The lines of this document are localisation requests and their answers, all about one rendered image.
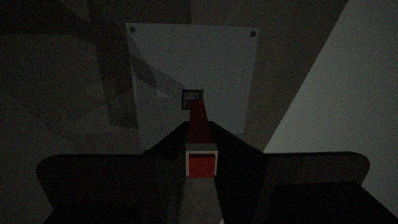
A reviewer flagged grey sloped panel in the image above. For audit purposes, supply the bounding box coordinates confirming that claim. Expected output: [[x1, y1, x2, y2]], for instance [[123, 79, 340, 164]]
[[126, 23, 260, 153]]

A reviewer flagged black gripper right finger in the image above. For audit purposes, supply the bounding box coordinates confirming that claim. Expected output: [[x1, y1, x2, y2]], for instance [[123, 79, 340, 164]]
[[208, 121, 370, 224]]

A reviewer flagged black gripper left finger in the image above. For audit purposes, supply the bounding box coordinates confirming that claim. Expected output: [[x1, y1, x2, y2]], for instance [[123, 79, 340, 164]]
[[36, 121, 191, 224]]

